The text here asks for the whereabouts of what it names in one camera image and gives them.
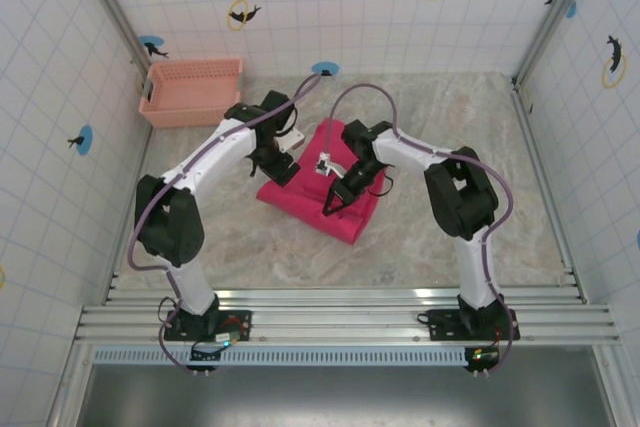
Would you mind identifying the magenta long pants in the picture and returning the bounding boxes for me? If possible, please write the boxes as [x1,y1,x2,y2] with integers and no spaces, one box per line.
[255,117,386,247]

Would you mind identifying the pink plastic basket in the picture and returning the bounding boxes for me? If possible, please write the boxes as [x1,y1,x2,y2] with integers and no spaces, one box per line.
[138,57,245,129]

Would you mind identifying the grey metal panel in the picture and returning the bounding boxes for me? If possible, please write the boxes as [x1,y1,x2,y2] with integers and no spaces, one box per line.
[79,364,614,427]

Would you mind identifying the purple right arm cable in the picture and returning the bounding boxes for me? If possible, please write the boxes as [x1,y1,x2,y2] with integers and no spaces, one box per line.
[322,84,516,376]

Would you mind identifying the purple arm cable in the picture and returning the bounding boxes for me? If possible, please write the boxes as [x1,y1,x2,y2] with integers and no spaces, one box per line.
[127,71,325,374]
[322,84,516,376]

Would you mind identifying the small dolphin ring wall sticker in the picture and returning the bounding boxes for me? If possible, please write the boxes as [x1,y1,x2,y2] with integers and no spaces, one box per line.
[227,0,263,32]

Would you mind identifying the aluminium mounting rail beam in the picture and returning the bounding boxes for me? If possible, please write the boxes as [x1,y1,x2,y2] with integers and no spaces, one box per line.
[74,288,621,348]

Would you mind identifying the blue circle shark wall sticker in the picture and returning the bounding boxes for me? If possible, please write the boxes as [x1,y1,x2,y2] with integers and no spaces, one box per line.
[138,35,170,59]

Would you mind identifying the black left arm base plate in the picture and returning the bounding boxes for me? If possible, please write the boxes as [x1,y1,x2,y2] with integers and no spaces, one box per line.
[163,307,254,343]

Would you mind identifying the white slotted cable duct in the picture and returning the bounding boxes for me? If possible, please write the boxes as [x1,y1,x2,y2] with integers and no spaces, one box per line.
[92,346,474,367]

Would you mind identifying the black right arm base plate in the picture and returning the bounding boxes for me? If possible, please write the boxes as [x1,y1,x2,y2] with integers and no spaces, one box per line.
[417,309,521,343]

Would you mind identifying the aluminium side rail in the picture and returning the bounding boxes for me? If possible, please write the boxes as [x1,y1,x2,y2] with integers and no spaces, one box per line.
[102,124,156,304]
[510,77,589,304]

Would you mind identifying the aluminium corner post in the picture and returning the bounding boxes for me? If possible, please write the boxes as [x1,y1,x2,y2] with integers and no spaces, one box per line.
[69,0,154,98]
[512,0,604,88]

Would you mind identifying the blue circle seal wall sticker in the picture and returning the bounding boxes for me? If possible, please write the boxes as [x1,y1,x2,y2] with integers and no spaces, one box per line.
[67,125,95,156]

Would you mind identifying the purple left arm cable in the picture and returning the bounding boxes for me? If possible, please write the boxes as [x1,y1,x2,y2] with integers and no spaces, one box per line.
[127,71,325,374]

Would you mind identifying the seahorse yellow ring wall sticker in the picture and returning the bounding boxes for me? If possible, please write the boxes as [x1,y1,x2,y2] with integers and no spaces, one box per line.
[601,34,629,90]

